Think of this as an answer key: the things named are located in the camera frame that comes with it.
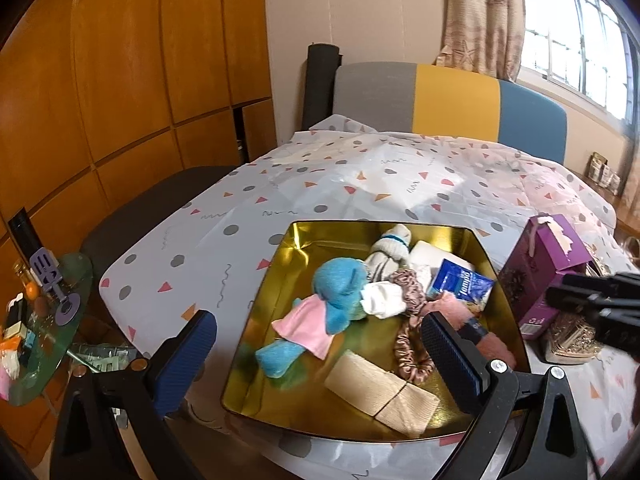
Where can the gold embossed tin box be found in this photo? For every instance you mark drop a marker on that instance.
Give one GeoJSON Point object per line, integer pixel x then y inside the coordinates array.
{"type": "Point", "coordinates": [325, 245]}

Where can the round glass side table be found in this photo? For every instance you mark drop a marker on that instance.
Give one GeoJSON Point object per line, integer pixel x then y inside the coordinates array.
{"type": "Point", "coordinates": [75, 280]}

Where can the white sock bundle blue band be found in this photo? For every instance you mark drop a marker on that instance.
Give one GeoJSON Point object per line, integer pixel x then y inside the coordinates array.
{"type": "Point", "coordinates": [385, 260]}

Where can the small glass bottle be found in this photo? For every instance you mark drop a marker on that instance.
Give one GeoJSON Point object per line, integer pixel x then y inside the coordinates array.
{"type": "Point", "coordinates": [21, 272]}

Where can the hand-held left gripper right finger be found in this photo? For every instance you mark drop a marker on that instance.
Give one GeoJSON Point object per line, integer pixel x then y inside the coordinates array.
{"type": "Point", "coordinates": [450, 360]}

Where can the blue tissue pack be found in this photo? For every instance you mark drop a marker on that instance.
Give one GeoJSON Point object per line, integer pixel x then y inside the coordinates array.
{"type": "Point", "coordinates": [460, 282]}

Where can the pink towel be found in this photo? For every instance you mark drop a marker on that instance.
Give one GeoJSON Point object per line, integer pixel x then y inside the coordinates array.
{"type": "Point", "coordinates": [455, 310]}

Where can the beige knit headband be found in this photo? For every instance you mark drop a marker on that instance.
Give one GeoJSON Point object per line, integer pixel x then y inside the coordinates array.
{"type": "Point", "coordinates": [370, 385]}

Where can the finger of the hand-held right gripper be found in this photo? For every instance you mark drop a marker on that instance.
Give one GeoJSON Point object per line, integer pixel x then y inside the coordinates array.
{"type": "Point", "coordinates": [570, 297]}
{"type": "Point", "coordinates": [595, 279]}

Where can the barred window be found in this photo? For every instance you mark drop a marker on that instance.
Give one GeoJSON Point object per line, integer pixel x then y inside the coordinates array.
{"type": "Point", "coordinates": [580, 35]}

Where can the purple cardboard box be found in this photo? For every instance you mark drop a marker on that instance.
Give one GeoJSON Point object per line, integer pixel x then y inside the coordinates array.
{"type": "Point", "coordinates": [545, 270]}

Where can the multicolour fabric sofa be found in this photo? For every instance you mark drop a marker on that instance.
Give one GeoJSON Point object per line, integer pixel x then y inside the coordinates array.
{"type": "Point", "coordinates": [450, 95]}

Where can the brown satin scrunchie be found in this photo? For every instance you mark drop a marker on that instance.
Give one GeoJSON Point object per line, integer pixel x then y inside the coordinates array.
{"type": "Point", "coordinates": [407, 355]}

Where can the white printed packet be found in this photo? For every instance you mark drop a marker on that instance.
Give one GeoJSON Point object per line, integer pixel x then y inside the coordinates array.
{"type": "Point", "coordinates": [430, 255]}

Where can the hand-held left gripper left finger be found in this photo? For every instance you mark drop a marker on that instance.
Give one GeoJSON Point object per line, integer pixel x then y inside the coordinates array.
{"type": "Point", "coordinates": [185, 360]}

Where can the white sock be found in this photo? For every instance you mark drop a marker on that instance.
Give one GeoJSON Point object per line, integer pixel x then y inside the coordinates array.
{"type": "Point", "coordinates": [382, 300]}

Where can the wooden desk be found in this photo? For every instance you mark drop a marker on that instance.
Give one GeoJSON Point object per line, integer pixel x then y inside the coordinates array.
{"type": "Point", "coordinates": [627, 215]}

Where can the small patterned scrunchie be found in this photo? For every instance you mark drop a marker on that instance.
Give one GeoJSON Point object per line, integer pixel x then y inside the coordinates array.
{"type": "Point", "coordinates": [407, 285]}

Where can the wooden wardrobe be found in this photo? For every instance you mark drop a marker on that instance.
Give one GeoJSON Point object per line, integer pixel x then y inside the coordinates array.
{"type": "Point", "coordinates": [125, 60]}

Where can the clear desk organizer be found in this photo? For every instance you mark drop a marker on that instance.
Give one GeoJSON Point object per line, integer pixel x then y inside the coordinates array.
{"type": "Point", "coordinates": [605, 172]}

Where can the purple phone stand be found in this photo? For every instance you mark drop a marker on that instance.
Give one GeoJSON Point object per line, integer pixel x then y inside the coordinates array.
{"type": "Point", "coordinates": [47, 275]}

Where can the gold glittery bag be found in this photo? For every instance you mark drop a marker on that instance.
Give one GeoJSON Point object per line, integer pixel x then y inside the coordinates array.
{"type": "Point", "coordinates": [570, 340]}

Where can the beige patterned curtain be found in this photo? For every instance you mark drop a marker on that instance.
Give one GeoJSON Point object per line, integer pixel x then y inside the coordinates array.
{"type": "Point", "coordinates": [480, 10]}

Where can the patterned plastic tablecloth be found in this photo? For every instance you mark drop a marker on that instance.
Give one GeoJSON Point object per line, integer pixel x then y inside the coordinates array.
{"type": "Point", "coordinates": [250, 195]}

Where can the blue plush toy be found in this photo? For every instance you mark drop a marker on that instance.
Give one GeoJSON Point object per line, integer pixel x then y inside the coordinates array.
{"type": "Point", "coordinates": [340, 285]}

